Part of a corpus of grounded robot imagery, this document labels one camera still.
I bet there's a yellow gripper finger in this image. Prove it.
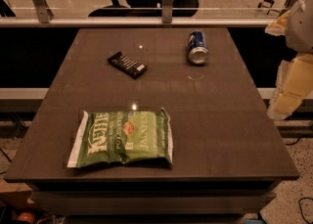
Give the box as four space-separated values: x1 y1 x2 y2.
267 53 313 120
265 11 291 36

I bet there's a blue pepsi can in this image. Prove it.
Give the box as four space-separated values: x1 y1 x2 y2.
188 30 209 65

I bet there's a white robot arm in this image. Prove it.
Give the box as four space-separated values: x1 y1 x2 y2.
265 0 313 120

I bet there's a black snack bar packet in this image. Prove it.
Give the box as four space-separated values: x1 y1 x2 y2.
107 52 148 79

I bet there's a green kettle chips bag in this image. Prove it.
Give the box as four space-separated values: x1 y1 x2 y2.
67 109 173 168

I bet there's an orange ball on floor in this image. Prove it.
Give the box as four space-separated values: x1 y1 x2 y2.
17 211 36 224

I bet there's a black cable on floor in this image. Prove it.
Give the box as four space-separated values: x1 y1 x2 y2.
297 197 313 224

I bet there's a left metal glass bracket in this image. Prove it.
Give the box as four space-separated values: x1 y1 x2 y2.
32 0 54 23

